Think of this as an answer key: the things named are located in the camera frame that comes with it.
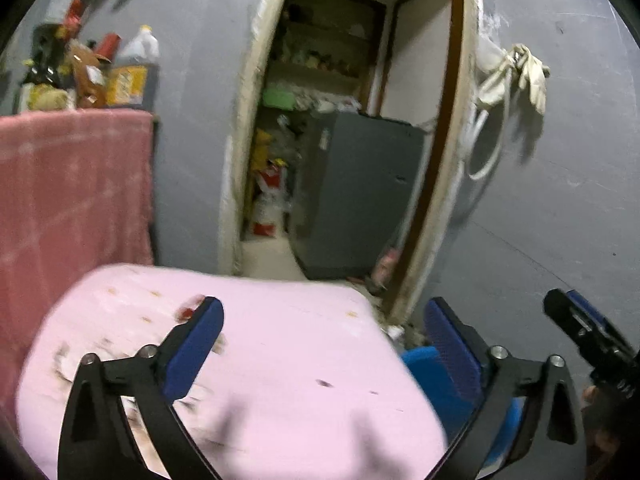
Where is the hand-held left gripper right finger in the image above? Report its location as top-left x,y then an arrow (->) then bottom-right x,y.
424,297 -> 586,480

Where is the blue bin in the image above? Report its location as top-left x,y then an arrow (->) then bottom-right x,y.
400,344 -> 527,467

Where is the green plastic box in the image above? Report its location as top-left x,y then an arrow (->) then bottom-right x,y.
262,87 -> 297,110

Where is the red white plastic bag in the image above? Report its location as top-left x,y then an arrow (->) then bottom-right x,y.
249,157 -> 291,239

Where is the person's right hand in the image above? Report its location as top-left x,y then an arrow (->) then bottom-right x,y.
581,384 -> 640,480

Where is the pale yellow bag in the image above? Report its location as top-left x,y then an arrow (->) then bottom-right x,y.
20,85 -> 76,112

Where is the pink floral cushion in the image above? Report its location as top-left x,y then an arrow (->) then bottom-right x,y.
15,262 -> 448,480

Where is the grey refrigerator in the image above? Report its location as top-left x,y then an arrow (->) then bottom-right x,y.
290,111 -> 429,281

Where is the pink packet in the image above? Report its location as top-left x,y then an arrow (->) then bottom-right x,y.
372,249 -> 402,287

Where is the yellow box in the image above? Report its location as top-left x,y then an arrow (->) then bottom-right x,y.
107,64 -> 149,107

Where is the pink checked blanket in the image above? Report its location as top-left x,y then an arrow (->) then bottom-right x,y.
0,109 -> 157,441

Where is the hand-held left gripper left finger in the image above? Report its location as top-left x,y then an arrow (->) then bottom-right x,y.
57,296 -> 224,480

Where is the cream rubber glove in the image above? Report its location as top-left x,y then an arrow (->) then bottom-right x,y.
476,52 -> 521,109
515,44 -> 551,114

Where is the red cup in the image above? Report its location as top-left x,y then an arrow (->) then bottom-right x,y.
95,32 -> 123,62

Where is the wooden door frame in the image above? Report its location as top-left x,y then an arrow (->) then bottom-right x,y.
217,0 -> 486,328

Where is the cluttered wooden shelf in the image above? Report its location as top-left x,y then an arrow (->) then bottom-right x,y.
270,2 -> 377,82

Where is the white plastic jug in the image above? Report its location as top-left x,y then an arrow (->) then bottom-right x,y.
120,25 -> 161,64

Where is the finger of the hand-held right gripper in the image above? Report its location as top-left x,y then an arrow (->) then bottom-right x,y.
543,288 -> 608,372
565,289 -> 636,356

